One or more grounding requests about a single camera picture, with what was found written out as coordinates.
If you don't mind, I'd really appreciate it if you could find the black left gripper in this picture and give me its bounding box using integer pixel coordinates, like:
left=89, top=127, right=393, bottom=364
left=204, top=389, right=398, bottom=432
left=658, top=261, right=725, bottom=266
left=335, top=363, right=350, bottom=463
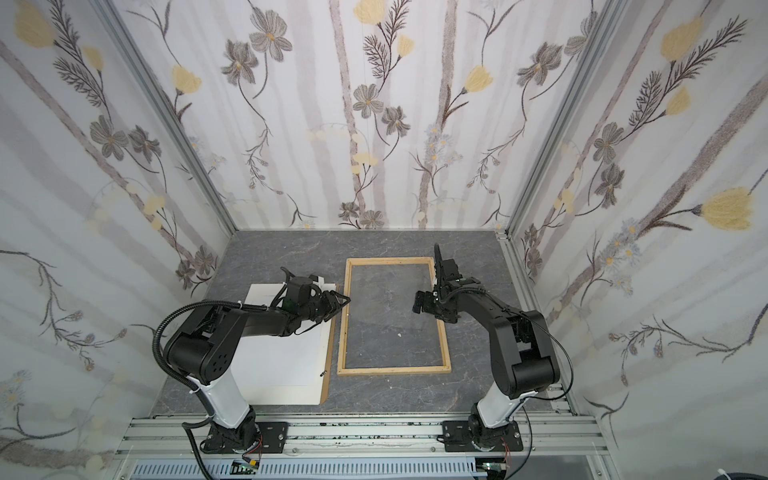
left=298, top=290, right=352, bottom=323

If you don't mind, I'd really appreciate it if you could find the clear acrylic sheet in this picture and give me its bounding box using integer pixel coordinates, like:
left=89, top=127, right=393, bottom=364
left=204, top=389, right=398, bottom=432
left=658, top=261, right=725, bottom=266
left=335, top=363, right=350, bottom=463
left=340, top=259, right=449, bottom=375

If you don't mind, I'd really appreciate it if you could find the light wooden picture frame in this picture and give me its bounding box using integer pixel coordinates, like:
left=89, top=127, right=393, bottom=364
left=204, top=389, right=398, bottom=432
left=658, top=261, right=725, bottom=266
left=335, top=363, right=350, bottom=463
left=337, top=257, right=452, bottom=377

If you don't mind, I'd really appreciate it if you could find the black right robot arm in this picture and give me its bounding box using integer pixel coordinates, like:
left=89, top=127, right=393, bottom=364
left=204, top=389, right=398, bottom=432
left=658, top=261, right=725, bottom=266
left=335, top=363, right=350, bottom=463
left=413, top=245, right=560, bottom=436

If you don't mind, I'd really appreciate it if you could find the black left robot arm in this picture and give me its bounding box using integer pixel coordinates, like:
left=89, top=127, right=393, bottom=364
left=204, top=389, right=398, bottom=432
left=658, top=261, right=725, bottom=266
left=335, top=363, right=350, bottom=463
left=152, top=271, right=351, bottom=430

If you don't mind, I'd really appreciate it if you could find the white photo mat board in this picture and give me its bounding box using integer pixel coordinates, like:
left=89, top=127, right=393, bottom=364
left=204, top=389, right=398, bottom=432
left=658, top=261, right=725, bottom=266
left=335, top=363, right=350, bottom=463
left=230, top=320, right=330, bottom=406

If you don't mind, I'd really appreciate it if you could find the brown wooden backing board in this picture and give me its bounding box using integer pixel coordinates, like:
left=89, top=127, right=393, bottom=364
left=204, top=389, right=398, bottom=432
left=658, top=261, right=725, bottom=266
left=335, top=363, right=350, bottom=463
left=319, top=314, right=339, bottom=405

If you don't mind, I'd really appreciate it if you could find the black corrugated left cable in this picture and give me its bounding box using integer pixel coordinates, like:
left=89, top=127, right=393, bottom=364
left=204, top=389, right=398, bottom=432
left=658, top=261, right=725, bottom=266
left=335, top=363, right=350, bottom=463
left=151, top=299, right=265, bottom=480

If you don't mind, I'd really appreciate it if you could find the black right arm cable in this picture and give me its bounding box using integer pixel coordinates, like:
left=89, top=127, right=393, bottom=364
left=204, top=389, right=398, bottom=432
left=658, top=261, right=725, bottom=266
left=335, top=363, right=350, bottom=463
left=503, top=323, right=576, bottom=480

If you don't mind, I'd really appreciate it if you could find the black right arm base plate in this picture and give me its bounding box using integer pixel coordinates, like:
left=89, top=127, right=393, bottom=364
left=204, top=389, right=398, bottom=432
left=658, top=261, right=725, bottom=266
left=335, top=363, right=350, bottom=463
left=438, top=419, right=524, bottom=453

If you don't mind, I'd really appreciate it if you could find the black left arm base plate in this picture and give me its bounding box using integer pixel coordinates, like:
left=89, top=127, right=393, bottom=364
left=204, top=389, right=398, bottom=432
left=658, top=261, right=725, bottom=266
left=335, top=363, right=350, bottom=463
left=256, top=422, right=289, bottom=454

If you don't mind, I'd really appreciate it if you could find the white slotted cable duct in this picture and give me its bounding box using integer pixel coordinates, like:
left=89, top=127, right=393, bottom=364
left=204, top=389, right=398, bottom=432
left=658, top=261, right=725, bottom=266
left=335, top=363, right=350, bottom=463
left=128, top=457, right=488, bottom=480

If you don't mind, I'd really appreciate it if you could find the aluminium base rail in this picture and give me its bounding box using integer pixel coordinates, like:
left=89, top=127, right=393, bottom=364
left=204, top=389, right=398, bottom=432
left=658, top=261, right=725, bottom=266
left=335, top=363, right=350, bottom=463
left=110, top=410, right=610, bottom=480

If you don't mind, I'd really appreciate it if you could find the aluminium corner post left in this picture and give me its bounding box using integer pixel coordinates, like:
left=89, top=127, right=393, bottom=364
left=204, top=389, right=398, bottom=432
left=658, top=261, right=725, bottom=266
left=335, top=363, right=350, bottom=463
left=89, top=0, right=238, bottom=236

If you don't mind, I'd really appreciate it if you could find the aluminium corner post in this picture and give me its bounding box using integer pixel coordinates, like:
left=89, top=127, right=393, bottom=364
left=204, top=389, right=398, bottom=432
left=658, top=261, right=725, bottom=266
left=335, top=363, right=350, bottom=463
left=89, top=0, right=238, bottom=236
left=504, top=0, right=629, bottom=236

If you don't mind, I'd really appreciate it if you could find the aluminium corner post right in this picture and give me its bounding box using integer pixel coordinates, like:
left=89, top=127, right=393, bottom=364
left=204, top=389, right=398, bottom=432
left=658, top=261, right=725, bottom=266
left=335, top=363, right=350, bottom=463
left=504, top=0, right=629, bottom=236

